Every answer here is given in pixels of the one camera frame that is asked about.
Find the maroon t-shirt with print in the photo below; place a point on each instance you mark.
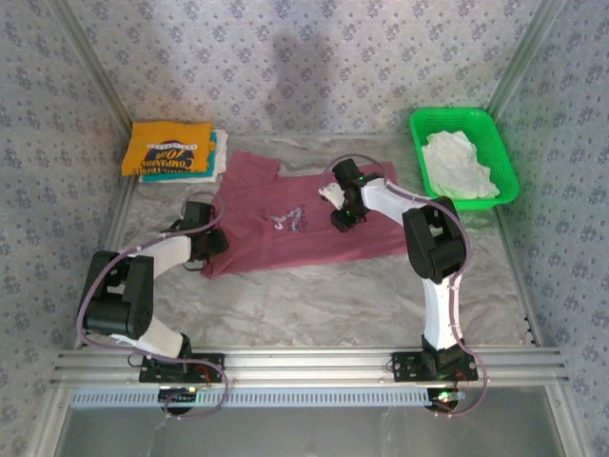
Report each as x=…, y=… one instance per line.
x=285, y=247

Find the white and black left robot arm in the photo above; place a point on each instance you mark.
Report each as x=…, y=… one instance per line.
x=166, y=252

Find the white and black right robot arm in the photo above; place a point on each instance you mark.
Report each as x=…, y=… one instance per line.
x=440, y=309

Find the folded teal t-shirt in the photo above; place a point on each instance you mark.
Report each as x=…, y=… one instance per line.
x=214, y=139

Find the folded yellow printed t-shirt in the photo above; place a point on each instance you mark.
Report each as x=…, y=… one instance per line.
x=162, y=135

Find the crumpled white t-shirt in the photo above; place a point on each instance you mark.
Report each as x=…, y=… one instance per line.
x=461, y=166

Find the small controller board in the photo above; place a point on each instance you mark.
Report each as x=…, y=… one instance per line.
x=178, y=391
x=445, y=396

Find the green plastic basket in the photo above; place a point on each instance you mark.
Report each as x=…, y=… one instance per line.
x=495, y=138

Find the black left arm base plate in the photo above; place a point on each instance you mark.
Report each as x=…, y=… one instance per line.
x=214, y=366

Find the aluminium mounting rail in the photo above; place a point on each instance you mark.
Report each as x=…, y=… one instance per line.
x=309, y=366

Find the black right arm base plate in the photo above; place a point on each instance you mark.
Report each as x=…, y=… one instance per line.
x=404, y=366

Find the aluminium upright post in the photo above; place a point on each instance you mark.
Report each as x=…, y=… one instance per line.
x=525, y=57
x=95, y=66

